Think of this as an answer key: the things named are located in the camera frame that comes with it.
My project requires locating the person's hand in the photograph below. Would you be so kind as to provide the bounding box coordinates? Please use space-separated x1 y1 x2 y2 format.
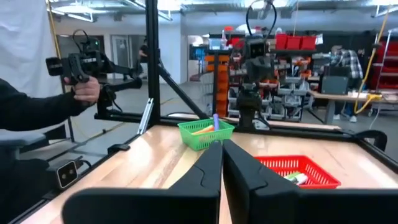
63 75 101 105

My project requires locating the red plastic basket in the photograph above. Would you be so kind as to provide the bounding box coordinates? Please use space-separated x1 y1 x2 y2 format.
254 155 342 190

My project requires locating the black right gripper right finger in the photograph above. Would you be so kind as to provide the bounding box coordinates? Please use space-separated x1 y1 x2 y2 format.
223 139 398 224

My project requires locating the orange highlighter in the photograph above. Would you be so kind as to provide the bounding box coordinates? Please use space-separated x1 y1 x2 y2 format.
192 124 215 136

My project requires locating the black table-level camera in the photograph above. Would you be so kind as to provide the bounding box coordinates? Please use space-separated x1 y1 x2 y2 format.
46 158 79 190

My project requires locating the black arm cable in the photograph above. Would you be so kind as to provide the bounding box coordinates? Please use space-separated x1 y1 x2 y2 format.
245 0 278 40

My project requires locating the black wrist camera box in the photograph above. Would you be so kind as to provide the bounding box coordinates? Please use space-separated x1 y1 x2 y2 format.
244 37 267 58

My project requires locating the parts shelf with bins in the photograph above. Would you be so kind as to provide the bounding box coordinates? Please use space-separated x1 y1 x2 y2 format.
228 32 318 122

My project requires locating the yellow hanging cable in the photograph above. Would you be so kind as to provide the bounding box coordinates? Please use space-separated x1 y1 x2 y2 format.
353 5 392 115

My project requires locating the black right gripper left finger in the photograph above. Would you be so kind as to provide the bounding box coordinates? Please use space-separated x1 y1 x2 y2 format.
62 141 223 224

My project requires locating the green plastic basket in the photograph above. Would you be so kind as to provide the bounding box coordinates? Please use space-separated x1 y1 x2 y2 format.
177 118 236 152

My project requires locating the person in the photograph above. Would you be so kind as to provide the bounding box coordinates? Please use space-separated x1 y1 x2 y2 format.
0 77 91 224
138 36 150 80
330 45 364 124

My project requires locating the blue lit screen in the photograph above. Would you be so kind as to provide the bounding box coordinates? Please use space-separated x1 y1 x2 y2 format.
189 45 208 62

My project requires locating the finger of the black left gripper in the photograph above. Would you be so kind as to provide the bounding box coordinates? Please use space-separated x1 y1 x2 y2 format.
248 58 261 81
259 58 272 81

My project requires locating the orange bin rack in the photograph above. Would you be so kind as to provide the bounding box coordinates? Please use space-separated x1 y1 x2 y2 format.
204 54 231 118

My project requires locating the red storage rack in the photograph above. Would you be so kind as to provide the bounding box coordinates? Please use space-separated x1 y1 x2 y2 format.
371 40 398 91

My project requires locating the white curtain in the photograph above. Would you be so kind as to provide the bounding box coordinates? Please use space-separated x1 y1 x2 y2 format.
0 0 65 98

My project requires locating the black table frame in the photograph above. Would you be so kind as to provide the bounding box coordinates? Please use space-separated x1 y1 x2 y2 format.
9 0 398 224

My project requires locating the grey office chair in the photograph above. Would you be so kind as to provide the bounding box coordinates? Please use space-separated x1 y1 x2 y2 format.
0 129 47 156

